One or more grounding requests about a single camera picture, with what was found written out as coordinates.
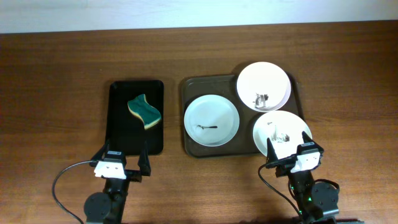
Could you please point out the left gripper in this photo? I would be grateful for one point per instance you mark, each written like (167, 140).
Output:
(135, 176)

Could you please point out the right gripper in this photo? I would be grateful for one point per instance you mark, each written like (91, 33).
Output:
(285, 165)

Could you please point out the green yellow sponge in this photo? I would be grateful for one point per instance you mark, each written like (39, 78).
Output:
(139, 108)

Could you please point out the pink rimmed white plate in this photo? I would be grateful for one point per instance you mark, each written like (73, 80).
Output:
(263, 87)

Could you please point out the pale blue plate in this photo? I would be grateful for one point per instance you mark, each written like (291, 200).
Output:
(211, 120)

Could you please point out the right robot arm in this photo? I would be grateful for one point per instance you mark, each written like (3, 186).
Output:
(315, 201)

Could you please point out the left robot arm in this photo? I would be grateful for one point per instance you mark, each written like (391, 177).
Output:
(107, 206)

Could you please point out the black plastic tray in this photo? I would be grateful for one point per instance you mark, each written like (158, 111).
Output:
(126, 132)

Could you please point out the brown serving tray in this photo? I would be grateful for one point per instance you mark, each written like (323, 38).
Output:
(242, 144)

